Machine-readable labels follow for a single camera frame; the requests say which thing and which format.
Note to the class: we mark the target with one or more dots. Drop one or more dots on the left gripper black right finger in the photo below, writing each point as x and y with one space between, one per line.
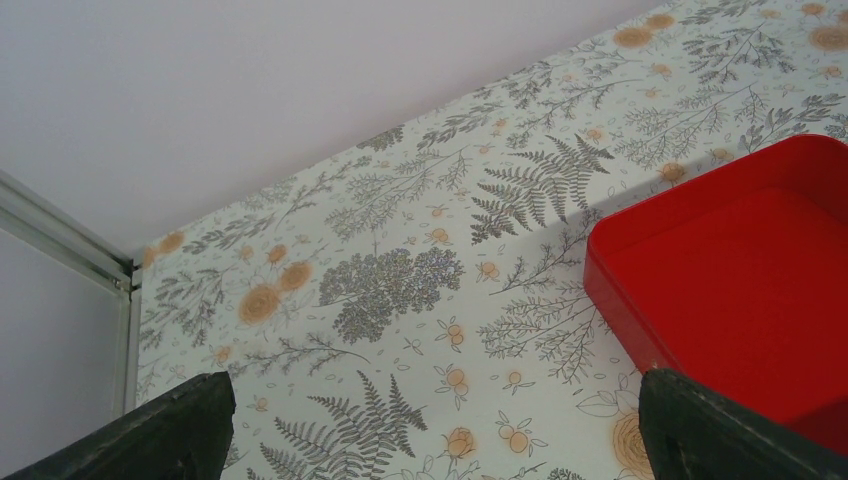
693 432

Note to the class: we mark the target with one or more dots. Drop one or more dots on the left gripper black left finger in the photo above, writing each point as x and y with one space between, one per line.
184 433

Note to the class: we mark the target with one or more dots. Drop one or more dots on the red square tin lid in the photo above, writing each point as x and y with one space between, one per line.
738 279

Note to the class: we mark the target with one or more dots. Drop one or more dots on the floral patterned table mat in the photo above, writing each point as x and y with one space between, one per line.
413 308

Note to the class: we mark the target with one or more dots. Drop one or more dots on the aluminium corner frame post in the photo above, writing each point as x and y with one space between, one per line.
42 225

